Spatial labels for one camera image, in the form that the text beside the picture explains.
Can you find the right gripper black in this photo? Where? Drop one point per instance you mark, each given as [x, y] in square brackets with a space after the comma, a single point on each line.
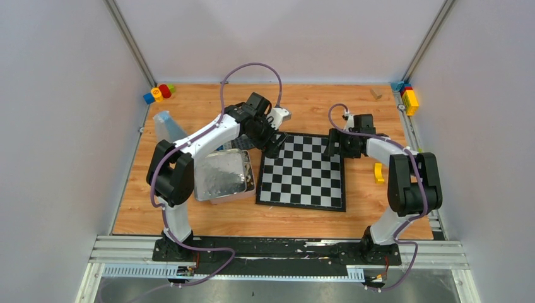
[335, 136]

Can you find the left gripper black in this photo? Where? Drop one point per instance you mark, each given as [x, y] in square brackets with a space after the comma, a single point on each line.
[272, 142]

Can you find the folding chess board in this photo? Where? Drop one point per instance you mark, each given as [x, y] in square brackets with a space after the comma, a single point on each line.
[301, 177]

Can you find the silver tin lid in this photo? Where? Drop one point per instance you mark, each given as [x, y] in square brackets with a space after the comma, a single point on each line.
[222, 176]

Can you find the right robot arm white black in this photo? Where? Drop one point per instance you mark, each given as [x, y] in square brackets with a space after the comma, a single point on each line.
[413, 186]

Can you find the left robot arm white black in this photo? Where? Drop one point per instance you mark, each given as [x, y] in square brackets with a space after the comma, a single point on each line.
[171, 171]

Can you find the grey lego baseplate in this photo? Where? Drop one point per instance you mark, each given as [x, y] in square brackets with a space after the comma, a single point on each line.
[242, 143]

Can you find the pink tin box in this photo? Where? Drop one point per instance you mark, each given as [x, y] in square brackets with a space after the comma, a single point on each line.
[250, 189]

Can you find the yellow plastic block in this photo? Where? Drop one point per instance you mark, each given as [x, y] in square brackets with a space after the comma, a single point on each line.
[377, 172]

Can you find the small wooden block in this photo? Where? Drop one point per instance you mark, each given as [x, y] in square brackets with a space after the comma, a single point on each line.
[376, 94]

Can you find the stacked coloured bricks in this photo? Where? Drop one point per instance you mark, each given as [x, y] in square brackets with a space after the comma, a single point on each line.
[408, 96]

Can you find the coloured toy blocks cluster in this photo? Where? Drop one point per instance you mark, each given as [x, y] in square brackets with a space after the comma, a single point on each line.
[159, 93]

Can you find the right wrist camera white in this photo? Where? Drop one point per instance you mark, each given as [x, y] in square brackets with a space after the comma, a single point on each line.
[349, 121]

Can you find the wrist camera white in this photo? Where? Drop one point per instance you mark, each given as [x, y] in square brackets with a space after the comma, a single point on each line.
[349, 121]
[278, 116]

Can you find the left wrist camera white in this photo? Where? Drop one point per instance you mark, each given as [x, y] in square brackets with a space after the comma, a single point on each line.
[278, 116]

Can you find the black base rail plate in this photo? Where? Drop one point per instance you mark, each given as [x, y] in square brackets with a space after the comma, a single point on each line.
[275, 256]

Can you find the aluminium frame rail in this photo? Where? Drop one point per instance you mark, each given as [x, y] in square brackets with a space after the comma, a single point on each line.
[121, 269]

